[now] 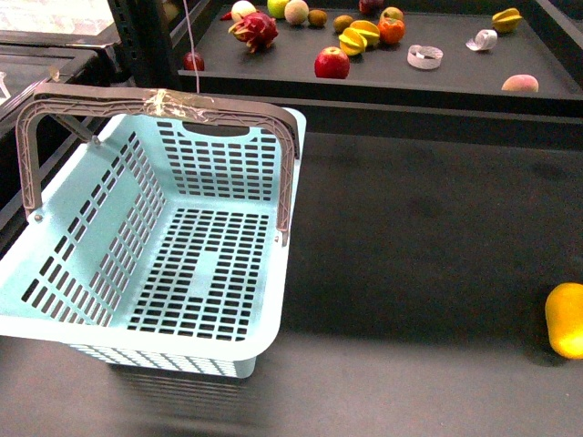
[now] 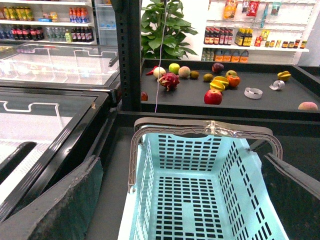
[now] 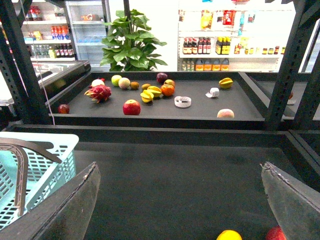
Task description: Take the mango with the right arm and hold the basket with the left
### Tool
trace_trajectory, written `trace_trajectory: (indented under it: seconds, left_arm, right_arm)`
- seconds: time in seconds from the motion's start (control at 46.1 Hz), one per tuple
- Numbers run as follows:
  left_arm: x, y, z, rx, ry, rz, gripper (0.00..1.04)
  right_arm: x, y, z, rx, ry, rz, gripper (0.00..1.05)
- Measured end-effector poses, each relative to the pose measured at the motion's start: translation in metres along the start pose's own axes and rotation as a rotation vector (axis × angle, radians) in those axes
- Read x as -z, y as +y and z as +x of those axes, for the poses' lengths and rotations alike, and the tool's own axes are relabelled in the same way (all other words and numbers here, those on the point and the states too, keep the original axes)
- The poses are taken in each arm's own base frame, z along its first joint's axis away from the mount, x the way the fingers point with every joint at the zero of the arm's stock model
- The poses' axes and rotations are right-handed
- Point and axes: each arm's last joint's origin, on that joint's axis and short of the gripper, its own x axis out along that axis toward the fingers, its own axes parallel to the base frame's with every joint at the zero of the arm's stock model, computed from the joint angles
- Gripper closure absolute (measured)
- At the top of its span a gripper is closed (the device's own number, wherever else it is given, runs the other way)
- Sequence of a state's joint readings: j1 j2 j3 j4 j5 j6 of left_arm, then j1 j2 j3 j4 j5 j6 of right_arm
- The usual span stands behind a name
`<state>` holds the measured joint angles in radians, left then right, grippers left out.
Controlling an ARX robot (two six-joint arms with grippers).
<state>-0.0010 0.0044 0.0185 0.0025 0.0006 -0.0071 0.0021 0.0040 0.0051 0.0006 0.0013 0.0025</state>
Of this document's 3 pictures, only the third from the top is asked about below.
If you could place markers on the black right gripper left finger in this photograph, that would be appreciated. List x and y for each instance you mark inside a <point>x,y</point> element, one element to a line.
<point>65,215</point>

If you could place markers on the pink peach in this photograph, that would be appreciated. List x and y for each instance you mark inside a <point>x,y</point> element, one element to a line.
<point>225,113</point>

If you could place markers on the yellow starfruit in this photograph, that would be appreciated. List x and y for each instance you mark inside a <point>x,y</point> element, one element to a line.
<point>156,91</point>
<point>226,83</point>
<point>147,96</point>

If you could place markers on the yellow orange mango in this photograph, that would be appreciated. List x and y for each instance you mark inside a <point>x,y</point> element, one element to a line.
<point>229,234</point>

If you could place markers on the yellow starfruit back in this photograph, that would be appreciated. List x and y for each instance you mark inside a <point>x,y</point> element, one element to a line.
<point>156,91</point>

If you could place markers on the black shelf post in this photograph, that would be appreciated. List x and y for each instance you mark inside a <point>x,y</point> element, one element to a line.
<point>17,68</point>
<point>307,12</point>

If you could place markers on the red yellow apple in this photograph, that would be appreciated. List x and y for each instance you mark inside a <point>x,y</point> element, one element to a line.
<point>169,82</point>

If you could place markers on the yellow starfruit far right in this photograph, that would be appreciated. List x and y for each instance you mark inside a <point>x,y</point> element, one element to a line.
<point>226,83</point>

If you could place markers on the orange persimmon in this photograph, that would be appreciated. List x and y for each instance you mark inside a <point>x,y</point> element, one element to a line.
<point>167,90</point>

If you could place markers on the white dragon fruit half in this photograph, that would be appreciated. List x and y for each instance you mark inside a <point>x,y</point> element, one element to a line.
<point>97,82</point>

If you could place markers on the small white tape roll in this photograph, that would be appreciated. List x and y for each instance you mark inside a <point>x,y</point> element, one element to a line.
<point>214,92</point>

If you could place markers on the dark purple plum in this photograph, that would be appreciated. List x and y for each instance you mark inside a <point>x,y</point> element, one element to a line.
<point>161,77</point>

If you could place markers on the yellow starfruit front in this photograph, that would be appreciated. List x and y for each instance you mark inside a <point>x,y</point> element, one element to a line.
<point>147,96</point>

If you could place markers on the red apple near gripper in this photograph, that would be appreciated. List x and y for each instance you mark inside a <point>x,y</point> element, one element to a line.
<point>275,233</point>

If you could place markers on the grey basket handle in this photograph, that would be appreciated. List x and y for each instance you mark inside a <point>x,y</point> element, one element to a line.
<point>16,146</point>

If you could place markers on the black shelf post left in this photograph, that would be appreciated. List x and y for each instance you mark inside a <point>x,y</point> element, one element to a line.
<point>17,68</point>

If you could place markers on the green apple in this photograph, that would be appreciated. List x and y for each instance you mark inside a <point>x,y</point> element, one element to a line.
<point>115,80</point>

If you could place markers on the light blue plastic basket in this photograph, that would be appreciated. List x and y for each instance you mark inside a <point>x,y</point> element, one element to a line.
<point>44,177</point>

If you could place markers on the black shelf post right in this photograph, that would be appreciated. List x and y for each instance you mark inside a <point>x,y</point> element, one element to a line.
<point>307,12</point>

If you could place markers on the pale round melon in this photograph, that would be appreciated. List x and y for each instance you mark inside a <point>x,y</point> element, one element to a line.
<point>124,83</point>

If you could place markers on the small dark red apple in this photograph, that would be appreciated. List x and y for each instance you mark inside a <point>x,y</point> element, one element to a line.
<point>63,109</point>

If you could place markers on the white grocery shelf right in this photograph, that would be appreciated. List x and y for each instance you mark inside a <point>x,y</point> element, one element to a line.
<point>233,35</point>

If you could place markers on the white grocery shelf left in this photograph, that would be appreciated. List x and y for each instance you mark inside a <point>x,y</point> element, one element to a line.
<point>45,30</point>

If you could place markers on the large red apple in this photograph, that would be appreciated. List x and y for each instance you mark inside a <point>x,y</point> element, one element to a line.
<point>131,107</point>

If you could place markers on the pink dragon fruit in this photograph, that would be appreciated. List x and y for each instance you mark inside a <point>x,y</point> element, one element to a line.
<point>99,93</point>

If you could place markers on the white grocery shelf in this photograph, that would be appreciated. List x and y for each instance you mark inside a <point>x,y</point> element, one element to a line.
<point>233,35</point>
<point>45,30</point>

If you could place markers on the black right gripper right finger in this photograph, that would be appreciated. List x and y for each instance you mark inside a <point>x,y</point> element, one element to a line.
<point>295,205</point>

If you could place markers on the glass door refrigerator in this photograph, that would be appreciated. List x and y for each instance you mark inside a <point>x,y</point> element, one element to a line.
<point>87,24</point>

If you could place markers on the green potted plant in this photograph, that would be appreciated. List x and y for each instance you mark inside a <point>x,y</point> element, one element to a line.
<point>129,44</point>

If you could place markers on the brown kiwi left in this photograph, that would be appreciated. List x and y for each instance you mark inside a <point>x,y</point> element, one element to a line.
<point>134,85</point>

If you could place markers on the black display tray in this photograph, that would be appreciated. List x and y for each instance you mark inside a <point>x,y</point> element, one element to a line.
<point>242,98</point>

